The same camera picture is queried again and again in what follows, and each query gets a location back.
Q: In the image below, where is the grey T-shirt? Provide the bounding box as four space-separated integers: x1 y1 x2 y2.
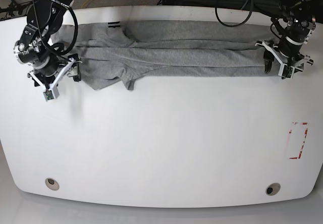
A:
58 20 282 91

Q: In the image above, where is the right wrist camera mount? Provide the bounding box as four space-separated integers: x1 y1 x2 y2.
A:
27 59 73 101

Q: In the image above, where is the right table cable grommet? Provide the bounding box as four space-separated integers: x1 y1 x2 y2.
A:
265 183 281 196

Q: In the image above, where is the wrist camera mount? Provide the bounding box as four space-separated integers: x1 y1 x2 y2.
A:
255 40 314 79
27 59 73 101

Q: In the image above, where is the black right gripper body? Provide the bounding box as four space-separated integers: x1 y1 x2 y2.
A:
34 54 67 83

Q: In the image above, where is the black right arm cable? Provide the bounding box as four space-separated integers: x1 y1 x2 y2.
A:
29 0 79 57

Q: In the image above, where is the table cable grommet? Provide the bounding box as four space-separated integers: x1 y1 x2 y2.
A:
45 178 60 191
265 183 281 196

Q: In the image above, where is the red tape rectangle marking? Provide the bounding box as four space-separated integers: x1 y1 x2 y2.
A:
287 122 309 159

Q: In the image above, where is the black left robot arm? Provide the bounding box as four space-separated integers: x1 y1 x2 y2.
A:
256 0 316 79

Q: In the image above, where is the left table cable grommet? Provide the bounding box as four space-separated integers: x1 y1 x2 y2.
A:
45 178 60 191

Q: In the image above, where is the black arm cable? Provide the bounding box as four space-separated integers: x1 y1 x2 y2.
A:
29 0 79 57
214 0 283 40

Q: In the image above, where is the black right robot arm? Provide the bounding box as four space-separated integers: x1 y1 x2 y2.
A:
14 0 78 85

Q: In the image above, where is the black tripod stand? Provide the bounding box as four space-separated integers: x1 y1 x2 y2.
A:
1 0 32 21

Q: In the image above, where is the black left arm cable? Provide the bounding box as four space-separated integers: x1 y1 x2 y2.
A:
214 0 283 40

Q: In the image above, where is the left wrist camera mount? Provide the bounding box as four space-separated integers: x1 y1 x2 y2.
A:
255 40 314 79

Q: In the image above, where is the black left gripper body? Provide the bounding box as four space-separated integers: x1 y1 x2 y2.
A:
278 36 303 61

